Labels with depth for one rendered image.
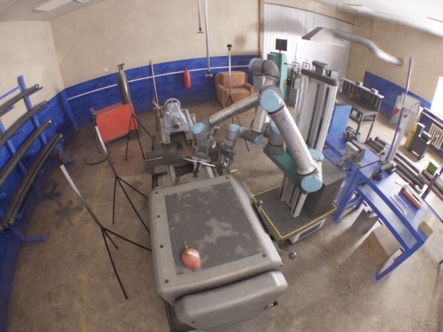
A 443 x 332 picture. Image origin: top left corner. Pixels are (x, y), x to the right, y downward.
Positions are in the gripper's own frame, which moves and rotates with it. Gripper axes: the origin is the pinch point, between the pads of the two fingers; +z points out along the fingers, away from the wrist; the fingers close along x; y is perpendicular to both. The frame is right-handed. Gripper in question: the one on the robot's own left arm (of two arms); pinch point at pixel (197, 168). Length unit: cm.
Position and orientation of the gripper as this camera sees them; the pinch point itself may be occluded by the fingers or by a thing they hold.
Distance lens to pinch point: 123.8
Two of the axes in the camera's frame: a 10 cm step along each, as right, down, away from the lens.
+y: -2.7, 7.8, 5.7
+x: -9.6, -2.6, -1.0
